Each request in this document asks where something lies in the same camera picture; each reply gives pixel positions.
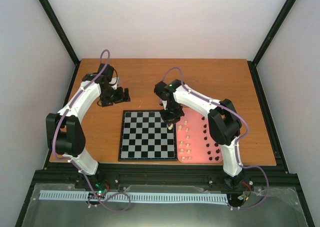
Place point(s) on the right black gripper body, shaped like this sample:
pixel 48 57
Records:
pixel 173 113

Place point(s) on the black white chess board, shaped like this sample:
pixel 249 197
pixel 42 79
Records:
pixel 146 137

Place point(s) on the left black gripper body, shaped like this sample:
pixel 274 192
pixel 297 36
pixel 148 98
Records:
pixel 108 96

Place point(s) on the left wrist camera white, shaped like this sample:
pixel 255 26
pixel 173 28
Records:
pixel 114 83

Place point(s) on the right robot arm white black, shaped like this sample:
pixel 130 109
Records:
pixel 224 123

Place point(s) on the pink plastic tray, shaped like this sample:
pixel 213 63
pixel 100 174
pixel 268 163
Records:
pixel 200 148

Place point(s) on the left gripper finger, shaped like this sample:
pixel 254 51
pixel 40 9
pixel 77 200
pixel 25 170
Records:
pixel 119 95
pixel 126 96

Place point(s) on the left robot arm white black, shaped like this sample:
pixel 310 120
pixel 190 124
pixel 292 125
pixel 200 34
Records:
pixel 65 135

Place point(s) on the light blue slotted cable duct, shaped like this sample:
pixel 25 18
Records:
pixel 136 197

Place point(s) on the black aluminium frame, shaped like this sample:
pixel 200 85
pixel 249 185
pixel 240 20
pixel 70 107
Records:
pixel 164 174

